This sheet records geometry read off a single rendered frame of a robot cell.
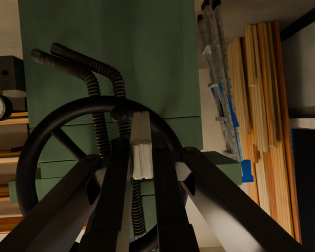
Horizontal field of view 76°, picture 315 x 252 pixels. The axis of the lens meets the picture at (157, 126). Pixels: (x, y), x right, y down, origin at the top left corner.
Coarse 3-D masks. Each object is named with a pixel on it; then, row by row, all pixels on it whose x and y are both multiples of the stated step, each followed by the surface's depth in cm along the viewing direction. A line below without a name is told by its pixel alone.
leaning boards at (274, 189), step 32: (256, 32) 166; (256, 64) 164; (256, 96) 170; (256, 128) 177; (288, 128) 160; (256, 160) 204; (288, 160) 163; (256, 192) 226; (288, 192) 166; (288, 224) 169
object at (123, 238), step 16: (112, 144) 13; (128, 144) 13; (112, 160) 12; (128, 160) 12; (112, 176) 11; (128, 176) 11; (112, 192) 9; (128, 192) 11; (96, 208) 9; (112, 208) 9; (128, 208) 10; (96, 224) 8; (112, 224) 8; (128, 224) 10; (80, 240) 7; (96, 240) 7; (112, 240) 7; (128, 240) 10
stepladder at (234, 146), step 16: (208, 16) 124; (208, 32) 128; (208, 48) 134; (224, 48) 126; (208, 64) 142; (224, 64) 127; (224, 80) 129; (224, 96) 126; (224, 112) 131; (224, 128) 142; (224, 144) 147; (240, 144) 129; (240, 160) 129
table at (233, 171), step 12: (216, 156) 63; (228, 168) 53; (240, 168) 53; (12, 180) 51; (36, 180) 51; (48, 180) 51; (144, 180) 43; (240, 180) 53; (12, 192) 51; (36, 192) 51; (144, 192) 43
